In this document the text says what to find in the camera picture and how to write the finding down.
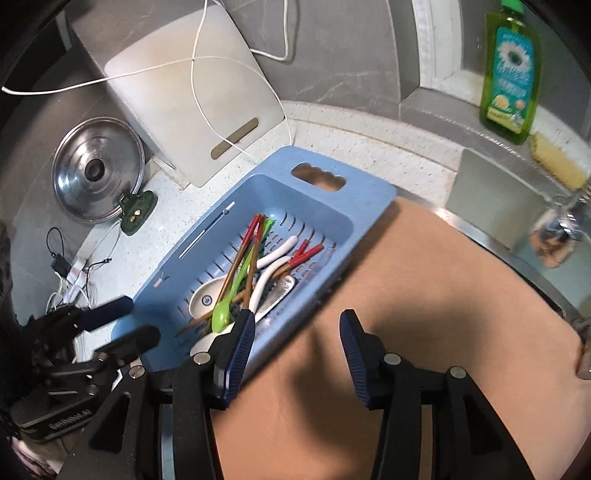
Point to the green plastic spoon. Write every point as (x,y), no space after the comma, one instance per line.
(221,318)

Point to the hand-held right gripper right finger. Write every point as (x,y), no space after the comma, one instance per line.
(353,364)

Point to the green lid holder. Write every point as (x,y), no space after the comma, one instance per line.
(136,212)

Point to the white ceramic spoon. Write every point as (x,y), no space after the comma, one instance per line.
(201,297)
(207,344)

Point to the yellow sponge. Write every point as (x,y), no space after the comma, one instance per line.
(558,161)

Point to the chrome faucet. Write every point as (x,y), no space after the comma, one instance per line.
(498,198)
(558,230)

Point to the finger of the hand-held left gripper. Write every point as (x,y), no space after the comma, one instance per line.
(138,339)
(111,308)

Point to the metal fork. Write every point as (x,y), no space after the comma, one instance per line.
(281,290)

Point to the red-tipped wooden chopstick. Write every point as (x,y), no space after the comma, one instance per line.
(253,263)
(314,254)
(251,228)
(302,251)

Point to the white cutting board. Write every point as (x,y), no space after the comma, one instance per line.
(184,101)

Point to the blue plastic basket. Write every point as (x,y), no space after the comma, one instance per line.
(323,203)

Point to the green dish soap bottle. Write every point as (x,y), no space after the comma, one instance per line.
(510,69)

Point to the steel pot lid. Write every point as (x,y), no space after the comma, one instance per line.
(97,170)

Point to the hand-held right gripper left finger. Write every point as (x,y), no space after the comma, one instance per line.
(240,355)

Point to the white power strip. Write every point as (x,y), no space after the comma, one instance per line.
(74,281)

